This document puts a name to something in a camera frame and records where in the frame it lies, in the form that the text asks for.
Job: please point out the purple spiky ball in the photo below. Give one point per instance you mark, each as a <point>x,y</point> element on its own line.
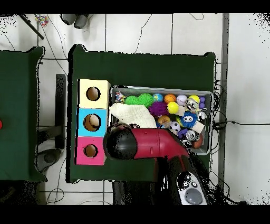
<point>157,110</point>

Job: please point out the orange basketball toy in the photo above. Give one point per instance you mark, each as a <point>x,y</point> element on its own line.
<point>169,98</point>

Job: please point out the yellow tennis ball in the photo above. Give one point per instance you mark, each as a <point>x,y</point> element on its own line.
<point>173,107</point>

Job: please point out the smooth yellow ball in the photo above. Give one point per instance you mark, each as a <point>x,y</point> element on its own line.
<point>193,99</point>

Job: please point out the blue fuzzy monster toy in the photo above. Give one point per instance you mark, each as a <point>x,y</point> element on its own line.
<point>189,119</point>

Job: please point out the black power adapter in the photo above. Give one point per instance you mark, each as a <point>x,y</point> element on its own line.
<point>219,125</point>

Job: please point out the small colourful object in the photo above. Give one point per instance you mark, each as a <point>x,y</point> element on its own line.
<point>41,20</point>

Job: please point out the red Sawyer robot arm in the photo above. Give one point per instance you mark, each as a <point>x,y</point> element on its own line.
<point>156,143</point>

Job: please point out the black rod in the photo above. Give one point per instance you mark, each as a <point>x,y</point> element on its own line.
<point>30,26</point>

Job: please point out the white baseball toy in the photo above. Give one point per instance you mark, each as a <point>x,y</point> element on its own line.
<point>181,100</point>

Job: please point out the wooden box with three holes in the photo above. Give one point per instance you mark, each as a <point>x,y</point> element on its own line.
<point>93,112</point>

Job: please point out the cream muslin cloth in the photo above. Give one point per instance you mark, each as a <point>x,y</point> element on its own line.
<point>133,114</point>

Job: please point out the shallow clear mesh bin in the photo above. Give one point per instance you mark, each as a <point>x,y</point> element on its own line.
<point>206,95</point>

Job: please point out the side table with green cloth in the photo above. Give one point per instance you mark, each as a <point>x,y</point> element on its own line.
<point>19,114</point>

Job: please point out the blue globe ball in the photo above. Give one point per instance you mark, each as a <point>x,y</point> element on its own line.
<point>157,97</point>

